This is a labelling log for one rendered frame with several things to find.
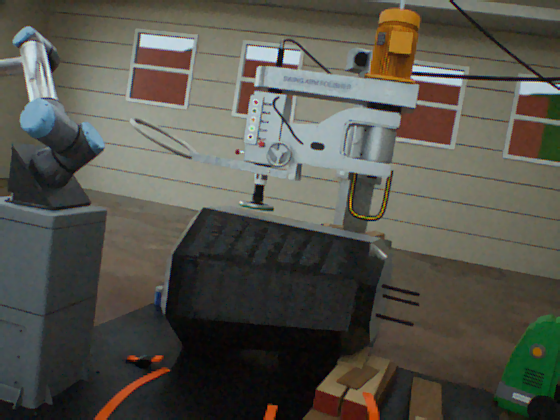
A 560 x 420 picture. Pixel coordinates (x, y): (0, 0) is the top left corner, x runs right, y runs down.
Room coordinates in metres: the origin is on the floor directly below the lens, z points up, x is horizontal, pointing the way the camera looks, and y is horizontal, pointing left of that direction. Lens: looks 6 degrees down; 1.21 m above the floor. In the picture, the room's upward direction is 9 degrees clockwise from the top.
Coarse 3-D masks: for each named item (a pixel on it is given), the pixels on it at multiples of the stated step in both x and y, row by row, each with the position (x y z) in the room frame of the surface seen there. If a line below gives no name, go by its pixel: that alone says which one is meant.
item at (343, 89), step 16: (256, 80) 2.93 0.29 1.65; (272, 80) 2.87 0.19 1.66; (288, 80) 2.86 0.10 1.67; (304, 80) 2.84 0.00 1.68; (320, 80) 2.82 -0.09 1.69; (336, 80) 2.81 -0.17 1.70; (352, 80) 2.79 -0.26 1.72; (368, 80) 2.76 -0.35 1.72; (384, 80) 2.75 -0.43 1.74; (304, 96) 3.02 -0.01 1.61; (320, 96) 2.92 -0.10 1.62; (336, 96) 2.82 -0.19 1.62; (352, 96) 2.79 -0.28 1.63; (368, 96) 2.76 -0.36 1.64; (384, 96) 2.74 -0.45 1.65; (400, 96) 2.73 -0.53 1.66; (416, 96) 2.71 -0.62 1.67; (400, 112) 2.82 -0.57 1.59
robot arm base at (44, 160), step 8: (40, 152) 2.08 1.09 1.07; (48, 152) 2.06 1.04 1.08; (40, 160) 2.04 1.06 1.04; (48, 160) 2.04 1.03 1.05; (56, 160) 2.05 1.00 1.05; (40, 168) 2.03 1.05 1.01; (48, 168) 2.04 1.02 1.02; (56, 168) 2.05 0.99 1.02; (64, 168) 2.07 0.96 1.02; (48, 176) 2.04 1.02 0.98; (56, 176) 2.07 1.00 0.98; (64, 176) 2.09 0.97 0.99; (72, 176) 2.14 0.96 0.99; (56, 184) 2.08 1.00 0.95; (64, 184) 2.12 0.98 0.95
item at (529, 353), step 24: (528, 336) 2.67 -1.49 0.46; (552, 336) 2.58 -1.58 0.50; (528, 360) 2.63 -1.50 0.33; (552, 360) 2.57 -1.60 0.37; (504, 384) 2.68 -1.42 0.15; (528, 384) 2.61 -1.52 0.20; (552, 384) 2.58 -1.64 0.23; (504, 408) 2.69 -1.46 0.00; (528, 408) 2.57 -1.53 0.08; (552, 408) 2.50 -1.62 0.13
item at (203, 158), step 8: (192, 152) 3.00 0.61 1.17; (192, 160) 3.00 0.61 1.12; (200, 160) 2.99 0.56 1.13; (208, 160) 2.98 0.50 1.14; (216, 160) 2.97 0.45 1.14; (224, 160) 2.96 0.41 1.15; (232, 160) 2.96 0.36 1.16; (240, 168) 2.94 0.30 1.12; (248, 168) 2.94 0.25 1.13; (256, 168) 2.93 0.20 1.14; (264, 168) 2.92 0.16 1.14; (272, 168) 2.91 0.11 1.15; (280, 176) 2.90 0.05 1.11; (296, 176) 2.88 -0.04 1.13
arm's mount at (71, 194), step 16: (16, 144) 2.01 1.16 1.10; (32, 144) 2.13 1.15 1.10; (16, 160) 1.99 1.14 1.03; (32, 160) 2.05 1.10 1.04; (16, 176) 1.99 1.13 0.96; (32, 176) 1.98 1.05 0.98; (16, 192) 1.99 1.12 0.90; (32, 192) 1.98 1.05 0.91; (48, 192) 2.00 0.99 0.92; (64, 192) 2.12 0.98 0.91; (80, 192) 2.25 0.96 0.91; (48, 208) 1.97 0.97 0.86; (64, 208) 2.06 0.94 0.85
